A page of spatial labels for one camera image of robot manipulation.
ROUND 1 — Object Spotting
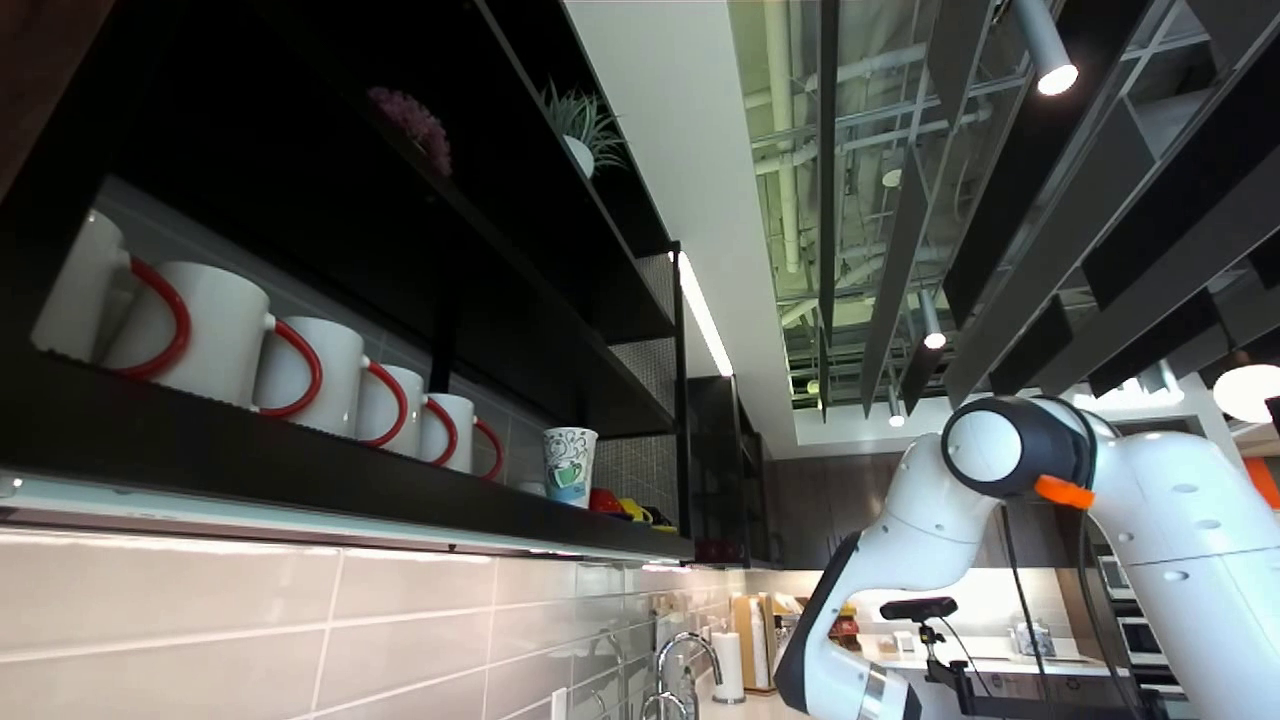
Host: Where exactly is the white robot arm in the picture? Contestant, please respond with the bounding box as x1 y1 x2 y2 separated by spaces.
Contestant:
776 397 1280 720

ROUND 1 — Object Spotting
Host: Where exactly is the red cup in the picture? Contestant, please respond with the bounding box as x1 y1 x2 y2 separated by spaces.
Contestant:
588 489 625 516

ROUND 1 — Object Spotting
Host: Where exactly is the small potted plant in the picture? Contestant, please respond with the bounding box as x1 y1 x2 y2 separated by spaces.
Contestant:
538 84 625 177

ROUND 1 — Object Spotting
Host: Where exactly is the white red-handled mug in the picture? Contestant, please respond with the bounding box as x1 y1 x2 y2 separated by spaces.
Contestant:
104 262 273 409
256 317 363 435
421 392 474 471
354 366 423 458

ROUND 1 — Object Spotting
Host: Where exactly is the dark wall shelf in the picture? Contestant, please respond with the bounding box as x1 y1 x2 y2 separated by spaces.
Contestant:
0 0 706 562

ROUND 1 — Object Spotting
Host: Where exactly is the black tripod camera left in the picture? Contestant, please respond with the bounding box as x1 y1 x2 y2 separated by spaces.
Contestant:
878 596 975 712

